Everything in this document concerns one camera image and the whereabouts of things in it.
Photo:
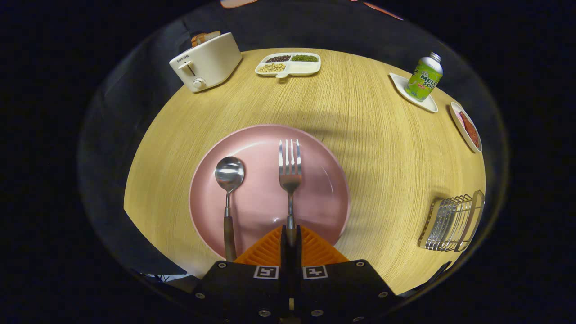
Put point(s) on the brown toast slice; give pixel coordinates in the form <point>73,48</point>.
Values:
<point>202,38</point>

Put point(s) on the white round food plate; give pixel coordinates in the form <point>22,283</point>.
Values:
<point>462,128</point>

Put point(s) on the pink plate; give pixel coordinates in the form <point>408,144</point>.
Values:
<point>261,202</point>

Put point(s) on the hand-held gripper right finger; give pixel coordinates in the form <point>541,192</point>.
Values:
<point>298,270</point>

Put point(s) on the metal fork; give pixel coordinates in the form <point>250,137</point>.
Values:
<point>290,175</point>

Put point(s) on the green soda bottle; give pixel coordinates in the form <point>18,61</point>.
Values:
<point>423,81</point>

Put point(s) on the brown meat piece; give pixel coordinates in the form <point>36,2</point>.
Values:
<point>470,130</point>

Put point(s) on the white divided dish with beans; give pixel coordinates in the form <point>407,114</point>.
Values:
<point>306,68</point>

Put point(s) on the white toaster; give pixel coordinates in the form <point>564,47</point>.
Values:
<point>207,63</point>

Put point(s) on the white square coaster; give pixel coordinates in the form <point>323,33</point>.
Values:
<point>400,83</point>

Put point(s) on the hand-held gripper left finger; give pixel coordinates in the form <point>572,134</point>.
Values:
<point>285,270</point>

